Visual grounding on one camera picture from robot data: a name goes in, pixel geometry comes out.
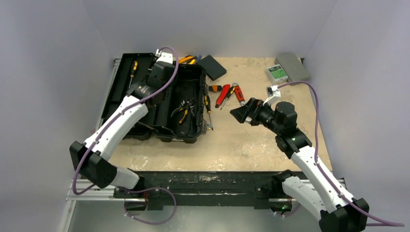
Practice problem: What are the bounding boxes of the small yellow black screwdriver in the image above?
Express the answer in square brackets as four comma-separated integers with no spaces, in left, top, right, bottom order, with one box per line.
[129,60,138,88]

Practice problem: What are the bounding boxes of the black toolbox tray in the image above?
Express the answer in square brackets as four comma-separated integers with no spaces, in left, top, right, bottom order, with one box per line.
[101,53,155,123]

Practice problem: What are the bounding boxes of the red handled pliers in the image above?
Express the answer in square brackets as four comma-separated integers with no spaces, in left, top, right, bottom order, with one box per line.
[215,84,231,108]

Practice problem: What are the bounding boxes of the yellow handled needle-nose pliers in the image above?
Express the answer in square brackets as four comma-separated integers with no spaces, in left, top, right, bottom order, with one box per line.
[171,100,194,125]

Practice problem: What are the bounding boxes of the black plastic toolbox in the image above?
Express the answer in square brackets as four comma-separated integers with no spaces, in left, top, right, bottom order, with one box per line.
[100,53,207,144]

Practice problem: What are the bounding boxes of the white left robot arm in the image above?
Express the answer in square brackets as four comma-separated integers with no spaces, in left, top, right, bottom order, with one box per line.
[69,61,179,198]

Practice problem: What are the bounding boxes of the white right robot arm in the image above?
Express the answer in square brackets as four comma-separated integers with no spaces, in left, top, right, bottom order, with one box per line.
[230,98,369,232]

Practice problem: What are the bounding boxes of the yellow tools behind toolbox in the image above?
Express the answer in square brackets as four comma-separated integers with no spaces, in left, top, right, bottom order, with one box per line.
[178,55,202,65]

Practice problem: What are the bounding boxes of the white green small box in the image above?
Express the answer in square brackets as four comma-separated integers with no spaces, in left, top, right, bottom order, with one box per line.
[265,64,288,85]

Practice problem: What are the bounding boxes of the grey sharpening stone block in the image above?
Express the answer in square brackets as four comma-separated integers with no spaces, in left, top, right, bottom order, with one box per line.
[276,53,311,85]

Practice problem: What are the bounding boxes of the black flat case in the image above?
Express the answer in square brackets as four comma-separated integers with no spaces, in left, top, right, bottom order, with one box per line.
[197,55,227,81]

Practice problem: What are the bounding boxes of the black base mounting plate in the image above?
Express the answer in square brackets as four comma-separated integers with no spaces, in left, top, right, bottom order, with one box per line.
[105,171,290,210]

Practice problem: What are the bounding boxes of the red handled adjustable wrench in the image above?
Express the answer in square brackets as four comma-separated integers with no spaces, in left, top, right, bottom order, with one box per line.
[233,82,246,106]

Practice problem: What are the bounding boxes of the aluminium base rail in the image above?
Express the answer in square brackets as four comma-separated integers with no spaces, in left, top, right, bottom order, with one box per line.
[69,179,291,205]

